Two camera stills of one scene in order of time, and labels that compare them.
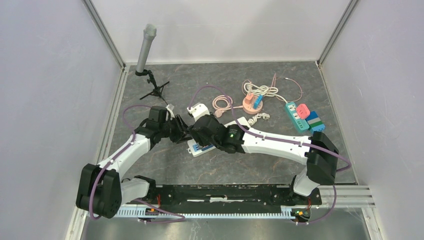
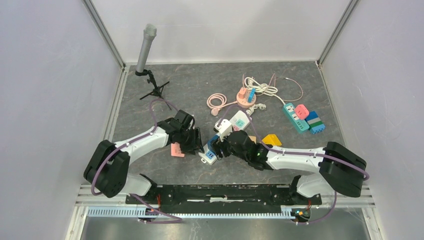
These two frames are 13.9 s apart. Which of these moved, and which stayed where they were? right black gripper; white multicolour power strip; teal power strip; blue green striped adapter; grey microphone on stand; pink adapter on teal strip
Moved: right black gripper; white multicolour power strip
Stayed: blue green striped adapter; teal power strip; grey microphone on stand; pink adapter on teal strip
